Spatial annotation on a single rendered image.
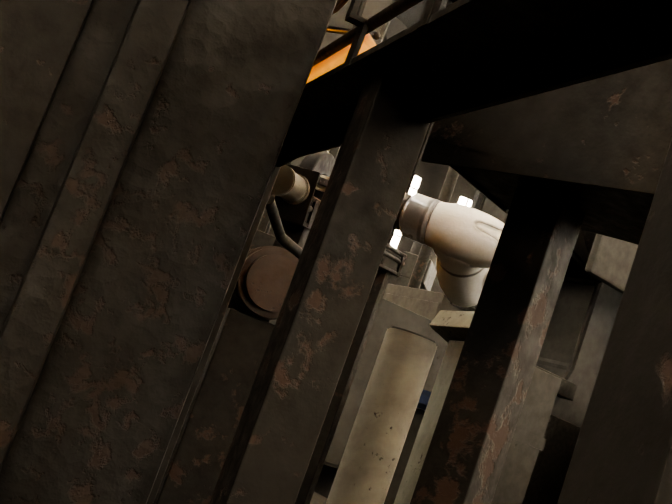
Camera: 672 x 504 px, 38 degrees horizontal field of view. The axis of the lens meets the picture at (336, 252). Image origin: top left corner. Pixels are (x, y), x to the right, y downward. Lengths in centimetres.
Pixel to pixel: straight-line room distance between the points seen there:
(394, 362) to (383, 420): 13
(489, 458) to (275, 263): 76
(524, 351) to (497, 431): 9
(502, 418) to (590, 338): 432
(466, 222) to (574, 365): 349
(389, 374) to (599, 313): 330
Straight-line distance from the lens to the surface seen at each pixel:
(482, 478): 104
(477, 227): 185
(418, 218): 188
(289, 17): 102
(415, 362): 217
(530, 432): 413
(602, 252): 490
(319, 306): 88
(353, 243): 89
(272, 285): 169
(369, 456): 216
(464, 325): 224
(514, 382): 105
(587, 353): 536
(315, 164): 193
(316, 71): 135
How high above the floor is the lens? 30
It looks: 9 degrees up
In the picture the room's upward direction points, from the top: 20 degrees clockwise
